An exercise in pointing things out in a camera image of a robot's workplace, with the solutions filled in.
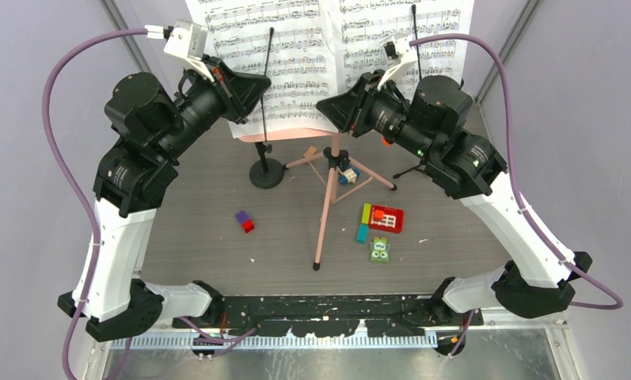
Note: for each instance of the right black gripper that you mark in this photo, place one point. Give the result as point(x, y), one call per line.
point(349, 112)

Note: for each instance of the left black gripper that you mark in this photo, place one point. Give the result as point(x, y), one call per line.
point(240, 92)

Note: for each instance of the sheet music page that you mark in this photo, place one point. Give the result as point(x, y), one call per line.
point(291, 43)
point(358, 28)

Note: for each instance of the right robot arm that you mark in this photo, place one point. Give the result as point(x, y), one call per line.
point(468, 168)

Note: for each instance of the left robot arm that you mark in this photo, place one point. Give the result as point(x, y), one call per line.
point(154, 130)

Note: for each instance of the pink music stand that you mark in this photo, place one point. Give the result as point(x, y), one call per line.
point(333, 155)

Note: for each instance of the blue white toy car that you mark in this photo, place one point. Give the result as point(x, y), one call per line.
point(349, 175)

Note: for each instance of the black round base mic stand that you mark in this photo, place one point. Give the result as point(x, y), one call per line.
point(267, 172)

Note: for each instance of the black tripod mic stand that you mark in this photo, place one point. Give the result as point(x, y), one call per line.
point(415, 168)

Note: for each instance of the lime green toy block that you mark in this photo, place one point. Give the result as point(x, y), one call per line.
point(366, 214)

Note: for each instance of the red window toy block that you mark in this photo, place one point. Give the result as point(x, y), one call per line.
point(387, 219)

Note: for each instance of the teal toy block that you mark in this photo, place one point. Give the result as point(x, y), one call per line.
point(362, 234)

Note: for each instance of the purple red toy block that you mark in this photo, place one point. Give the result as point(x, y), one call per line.
point(244, 221)

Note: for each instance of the green monster face block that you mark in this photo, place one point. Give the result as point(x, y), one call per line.
point(380, 250)

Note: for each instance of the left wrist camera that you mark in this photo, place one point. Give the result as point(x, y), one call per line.
point(186, 42)

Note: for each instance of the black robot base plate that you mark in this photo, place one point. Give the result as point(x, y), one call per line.
point(330, 315)

